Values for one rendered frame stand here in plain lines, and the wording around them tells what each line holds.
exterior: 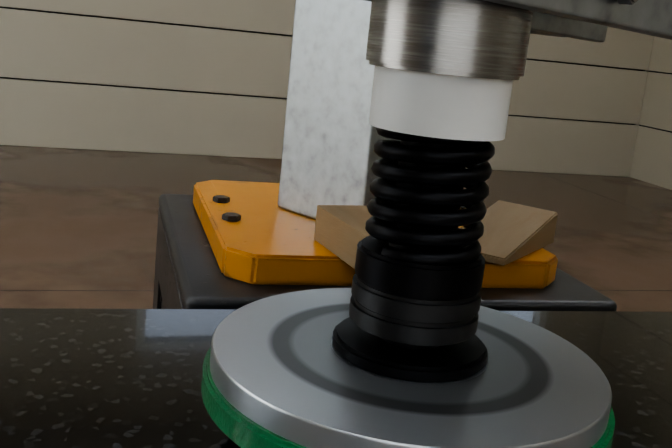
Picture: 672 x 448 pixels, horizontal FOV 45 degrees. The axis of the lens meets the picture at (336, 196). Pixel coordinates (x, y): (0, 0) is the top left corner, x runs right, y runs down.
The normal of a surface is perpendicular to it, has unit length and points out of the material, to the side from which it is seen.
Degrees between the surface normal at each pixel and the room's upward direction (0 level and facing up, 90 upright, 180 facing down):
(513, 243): 11
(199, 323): 0
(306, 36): 90
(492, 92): 90
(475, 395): 0
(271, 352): 0
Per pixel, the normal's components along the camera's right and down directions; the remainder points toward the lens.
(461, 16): 0.04, 0.20
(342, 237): -0.92, -0.01
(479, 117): 0.42, 0.22
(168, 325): 0.10, -0.97
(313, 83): -0.70, 0.07
